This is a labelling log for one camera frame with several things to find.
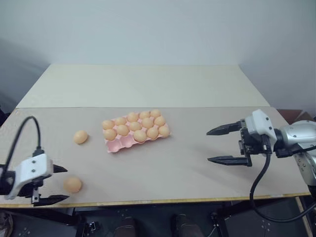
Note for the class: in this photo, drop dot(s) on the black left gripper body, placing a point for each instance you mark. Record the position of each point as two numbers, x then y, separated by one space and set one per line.
37 187

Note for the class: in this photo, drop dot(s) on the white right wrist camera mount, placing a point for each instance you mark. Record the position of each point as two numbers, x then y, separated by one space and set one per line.
260 124

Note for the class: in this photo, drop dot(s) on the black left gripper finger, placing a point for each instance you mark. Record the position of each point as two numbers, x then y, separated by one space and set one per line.
59 169
53 199

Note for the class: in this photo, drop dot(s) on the pink egg carton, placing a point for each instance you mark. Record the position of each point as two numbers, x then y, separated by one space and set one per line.
123 144

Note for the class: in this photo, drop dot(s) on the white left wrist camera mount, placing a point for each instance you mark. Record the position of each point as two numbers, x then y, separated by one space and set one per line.
29 166

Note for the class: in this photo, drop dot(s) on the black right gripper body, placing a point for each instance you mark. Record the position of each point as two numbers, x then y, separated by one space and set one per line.
254 145

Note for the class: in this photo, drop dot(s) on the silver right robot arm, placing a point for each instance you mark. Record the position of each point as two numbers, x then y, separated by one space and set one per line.
296 134

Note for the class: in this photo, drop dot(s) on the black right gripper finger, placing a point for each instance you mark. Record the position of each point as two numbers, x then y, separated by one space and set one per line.
225 129
230 160

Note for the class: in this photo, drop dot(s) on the wooden frame bar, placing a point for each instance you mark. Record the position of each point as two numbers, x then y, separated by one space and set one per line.
303 217

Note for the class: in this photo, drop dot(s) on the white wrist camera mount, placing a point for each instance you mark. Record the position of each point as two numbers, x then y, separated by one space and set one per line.
29 166
260 124

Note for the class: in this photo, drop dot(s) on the orange egg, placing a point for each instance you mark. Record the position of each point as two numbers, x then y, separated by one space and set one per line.
140 135
144 115
164 130
147 122
122 130
108 124
135 126
109 134
72 184
152 132
132 116
155 113
159 121
120 121
80 137

